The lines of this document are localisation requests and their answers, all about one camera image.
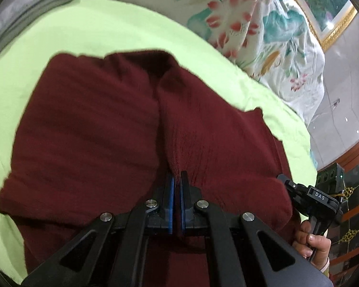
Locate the gold framed landscape painting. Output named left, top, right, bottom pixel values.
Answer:
left=272, top=0, right=359, bottom=51

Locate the white floral quilt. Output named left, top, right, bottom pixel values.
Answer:
left=81, top=0, right=326, bottom=126

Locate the person's right hand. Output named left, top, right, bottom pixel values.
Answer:
left=292, top=220, right=331, bottom=272

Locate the person's right forearm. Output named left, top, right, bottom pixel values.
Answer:
left=316, top=256, right=331, bottom=280

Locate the maroon knit sweater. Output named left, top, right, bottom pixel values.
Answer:
left=0, top=51, right=301, bottom=287

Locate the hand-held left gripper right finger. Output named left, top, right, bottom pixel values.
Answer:
left=181, top=170, right=333, bottom=287

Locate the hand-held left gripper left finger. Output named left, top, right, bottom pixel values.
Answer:
left=21, top=175, right=176, bottom=287

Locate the light green bed sheet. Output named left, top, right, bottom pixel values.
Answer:
left=0, top=0, right=318, bottom=284

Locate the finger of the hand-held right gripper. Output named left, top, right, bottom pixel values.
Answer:
left=277, top=174, right=300, bottom=198

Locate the folded grey towel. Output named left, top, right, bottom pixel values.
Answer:
left=0, top=0, right=84, bottom=63

